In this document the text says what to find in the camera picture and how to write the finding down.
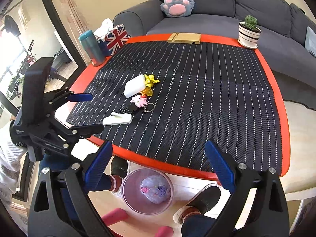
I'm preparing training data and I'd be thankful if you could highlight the beige curtain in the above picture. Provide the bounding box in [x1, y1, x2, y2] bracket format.
[59, 0, 91, 64]

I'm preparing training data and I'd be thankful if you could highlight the cat paw cushion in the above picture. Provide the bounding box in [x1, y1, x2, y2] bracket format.
[160, 0, 195, 18]

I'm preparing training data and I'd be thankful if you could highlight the potted cactus striped pot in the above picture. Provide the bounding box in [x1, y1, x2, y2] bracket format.
[238, 15, 261, 50]

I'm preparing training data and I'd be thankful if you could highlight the red coffee table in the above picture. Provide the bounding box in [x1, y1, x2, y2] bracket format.
[54, 33, 291, 182]

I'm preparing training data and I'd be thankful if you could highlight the wooden phone stand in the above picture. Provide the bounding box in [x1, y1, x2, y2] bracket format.
[167, 33, 201, 44]

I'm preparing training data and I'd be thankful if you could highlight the black key fob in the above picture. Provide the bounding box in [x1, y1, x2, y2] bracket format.
[119, 103, 139, 115]

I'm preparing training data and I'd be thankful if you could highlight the dark pinstriped table mat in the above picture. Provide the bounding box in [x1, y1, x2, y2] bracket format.
[66, 41, 283, 176]

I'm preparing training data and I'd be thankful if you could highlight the orange translucent keychain charm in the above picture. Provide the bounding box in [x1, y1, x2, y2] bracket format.
[140, 86, 153, 97]

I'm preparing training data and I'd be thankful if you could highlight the white plastic tube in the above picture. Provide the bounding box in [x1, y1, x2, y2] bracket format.
[102, 112, 133, 126]

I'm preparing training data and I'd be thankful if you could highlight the plastic bag of trash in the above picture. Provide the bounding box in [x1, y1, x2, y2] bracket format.
[140, 174, 171, 204]

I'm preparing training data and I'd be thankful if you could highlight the pink hello kitty charm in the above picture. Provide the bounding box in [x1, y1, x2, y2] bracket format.
[130, 94, 148, 108]

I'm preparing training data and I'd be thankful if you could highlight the pink stool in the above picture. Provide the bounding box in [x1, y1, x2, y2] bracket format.
[101, 208, 174, 237]

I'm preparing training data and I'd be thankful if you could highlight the union jack tissue box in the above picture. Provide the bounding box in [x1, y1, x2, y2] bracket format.
[98, 24, 130, 57]

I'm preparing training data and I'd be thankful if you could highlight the yellow toy figure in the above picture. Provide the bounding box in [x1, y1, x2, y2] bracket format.
[144, 74, 160, 88]

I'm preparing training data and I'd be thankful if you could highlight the light blue cushion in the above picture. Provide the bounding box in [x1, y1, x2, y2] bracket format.
[305, 27, 316, 57]

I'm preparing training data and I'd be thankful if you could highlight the white square box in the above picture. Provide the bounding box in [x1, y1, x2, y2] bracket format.
[124, 74, 146, 98]

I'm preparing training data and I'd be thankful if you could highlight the grey fabric sofa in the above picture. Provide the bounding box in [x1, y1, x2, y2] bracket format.
[114, 0, 315, 109]

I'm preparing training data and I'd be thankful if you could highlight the right black slipper foot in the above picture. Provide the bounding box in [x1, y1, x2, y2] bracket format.
[173, 183, 221, 225]

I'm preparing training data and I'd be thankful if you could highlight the pink translucent trash bin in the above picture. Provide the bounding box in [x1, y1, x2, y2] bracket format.
[121, 167, 174, 216]

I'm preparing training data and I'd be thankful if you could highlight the metal key ring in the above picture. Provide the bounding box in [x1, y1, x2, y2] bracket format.
[143, 102, 156, 114]

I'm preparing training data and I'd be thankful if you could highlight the left black slipper foot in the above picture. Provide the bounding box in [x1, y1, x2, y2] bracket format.
[104, 156, 130, 198]

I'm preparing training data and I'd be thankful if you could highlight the black slipper foot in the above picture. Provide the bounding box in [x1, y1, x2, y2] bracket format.
[104, 156, 130, 198]
[173, 183, 221, 225]

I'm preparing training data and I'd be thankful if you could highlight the black door frame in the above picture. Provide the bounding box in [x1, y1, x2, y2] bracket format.
[1, 0, 86, 112]

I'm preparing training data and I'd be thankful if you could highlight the teal thermos bottle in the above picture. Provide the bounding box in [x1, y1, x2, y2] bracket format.
[78, 30, 105, 66]

